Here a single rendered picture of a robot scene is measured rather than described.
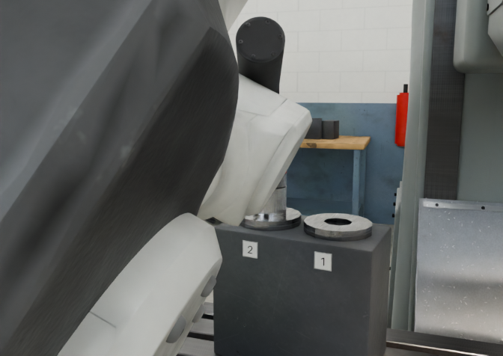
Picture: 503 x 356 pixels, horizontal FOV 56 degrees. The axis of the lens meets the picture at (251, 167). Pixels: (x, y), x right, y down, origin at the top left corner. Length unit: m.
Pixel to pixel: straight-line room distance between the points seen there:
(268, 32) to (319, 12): 4.62
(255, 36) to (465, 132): 0.72
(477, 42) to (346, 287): 0.38
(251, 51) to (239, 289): 0.40
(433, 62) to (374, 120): 3.85
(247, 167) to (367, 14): 4.66
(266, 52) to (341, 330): 0.40
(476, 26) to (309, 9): 4.29
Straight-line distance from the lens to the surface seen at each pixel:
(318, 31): 4.94
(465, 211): 1.02
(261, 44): 0.34
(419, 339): 0.81
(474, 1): 0.75
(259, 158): 0.26
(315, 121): 4.38
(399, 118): 4.70
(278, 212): 0.66
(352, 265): 0.59
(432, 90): 1.00
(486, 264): 1.00
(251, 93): 0.33
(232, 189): 0.26
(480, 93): 1.01
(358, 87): 4.85
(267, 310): 0.66
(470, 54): 0.74
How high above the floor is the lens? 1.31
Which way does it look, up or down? 9 degrees down
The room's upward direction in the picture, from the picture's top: straight up
